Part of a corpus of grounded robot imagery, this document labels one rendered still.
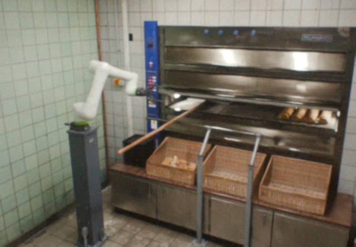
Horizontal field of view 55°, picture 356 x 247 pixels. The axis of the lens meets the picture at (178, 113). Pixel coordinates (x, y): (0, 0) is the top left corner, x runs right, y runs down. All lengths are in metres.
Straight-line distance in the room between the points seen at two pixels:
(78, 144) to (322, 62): 2.31
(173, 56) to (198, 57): 0.29
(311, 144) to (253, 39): 1.14
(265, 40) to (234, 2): 0.47
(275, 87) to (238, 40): 0.57
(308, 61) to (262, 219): 1.49
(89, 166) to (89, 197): 0.31
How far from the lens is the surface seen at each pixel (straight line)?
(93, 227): 3.60
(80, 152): 3.26
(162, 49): 3.81
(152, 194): 3.71
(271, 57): 3.39
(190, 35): 3.65
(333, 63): 3.31
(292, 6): 3.33
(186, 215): 3.62
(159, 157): 3.88
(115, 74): 3.29
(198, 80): 3.65
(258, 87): 3.44
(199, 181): 3.29
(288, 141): 3.52
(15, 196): 3.76
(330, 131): 3.44
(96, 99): 3.03
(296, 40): 3.34
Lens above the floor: 2.20
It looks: 16 degrees down
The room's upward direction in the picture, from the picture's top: straight up
